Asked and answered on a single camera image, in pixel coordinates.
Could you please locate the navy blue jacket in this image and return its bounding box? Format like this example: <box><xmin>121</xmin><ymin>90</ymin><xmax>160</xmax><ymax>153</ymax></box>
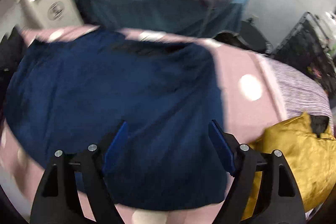
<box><xmin>4</xmin><ymin>28</ymin><xmax>227</xmax><ymax>211</ymax></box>

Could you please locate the lilac striped pillow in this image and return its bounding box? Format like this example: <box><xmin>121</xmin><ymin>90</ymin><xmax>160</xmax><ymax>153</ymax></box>
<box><xmin>256</xmin><ymin>54</ymin><xmax>334</xmax><ymax>130</ymax></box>

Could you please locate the yellow satin garment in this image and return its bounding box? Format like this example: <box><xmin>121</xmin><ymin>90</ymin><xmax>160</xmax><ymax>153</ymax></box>
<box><xmin>249</xmin><ymin>112</ymin><xmax>335</xmax><ymax>212</ymax></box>

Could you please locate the teal bed skirt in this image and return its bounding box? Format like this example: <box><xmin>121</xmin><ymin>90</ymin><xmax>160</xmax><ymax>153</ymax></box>
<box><xmin>77</xmin><ymin>0</ymin><xmax>248</xmax><ymax>38</ymax></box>

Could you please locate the black round stool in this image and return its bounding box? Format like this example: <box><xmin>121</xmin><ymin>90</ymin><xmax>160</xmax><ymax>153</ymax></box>
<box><xmin>214</xmin><ymin>18</ymin><xmax>273</xmax><ymax>55</ymax></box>

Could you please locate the pink polka dot bedsheet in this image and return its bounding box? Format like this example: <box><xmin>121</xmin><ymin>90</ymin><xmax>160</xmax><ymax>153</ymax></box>
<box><xmin>1</xmin><ymin>25</ymin><xmax>288</xmax><ymax>223</ymax></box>

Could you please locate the black garment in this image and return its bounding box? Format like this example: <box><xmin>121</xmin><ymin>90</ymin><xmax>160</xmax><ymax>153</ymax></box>
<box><xmin>0</xmin><ymin>27</ymin><xmax>27</xmax><ymax>107</ymax></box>

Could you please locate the black trolley cart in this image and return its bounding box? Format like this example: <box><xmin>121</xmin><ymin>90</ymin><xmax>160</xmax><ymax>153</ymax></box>
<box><xmin>270</xmin><ymin>12</ymin><xmax>335</xmax><ymax>98</ymax></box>

